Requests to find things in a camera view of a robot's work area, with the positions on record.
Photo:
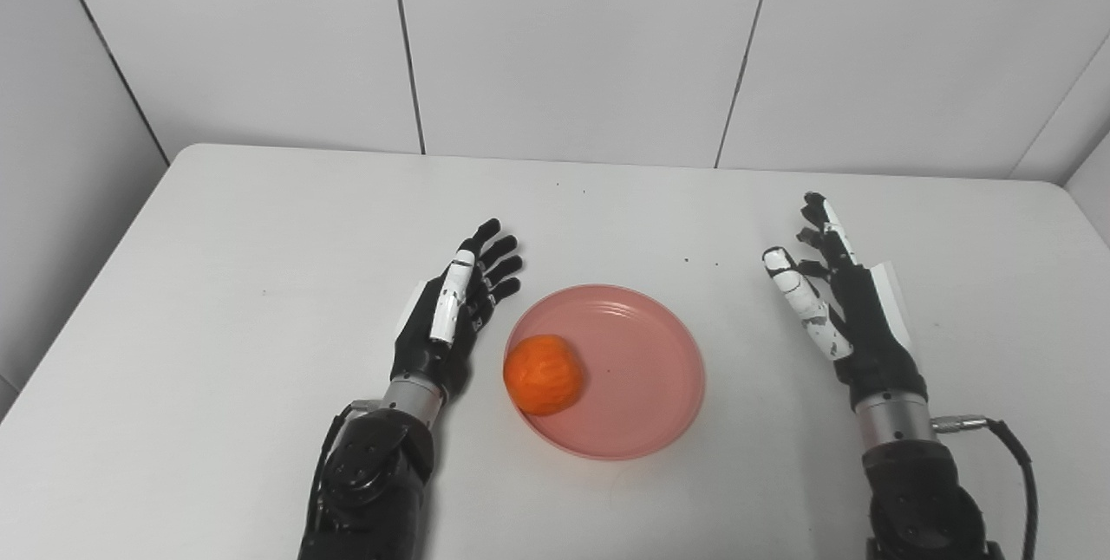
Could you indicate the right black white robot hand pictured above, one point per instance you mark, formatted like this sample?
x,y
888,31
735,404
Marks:
x,y
871,343

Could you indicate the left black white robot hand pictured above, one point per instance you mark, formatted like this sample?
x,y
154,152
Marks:
x,y
425,352

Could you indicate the orange fruit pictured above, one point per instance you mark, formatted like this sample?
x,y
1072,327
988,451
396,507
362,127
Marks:
x,y
543,375

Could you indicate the pink round plate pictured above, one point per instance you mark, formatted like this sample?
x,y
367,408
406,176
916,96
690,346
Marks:
x,y
642,369

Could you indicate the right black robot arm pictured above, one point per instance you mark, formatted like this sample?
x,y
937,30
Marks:
x,y
919,491

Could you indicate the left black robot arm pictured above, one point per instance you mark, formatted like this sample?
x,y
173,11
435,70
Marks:
x,y
368,482

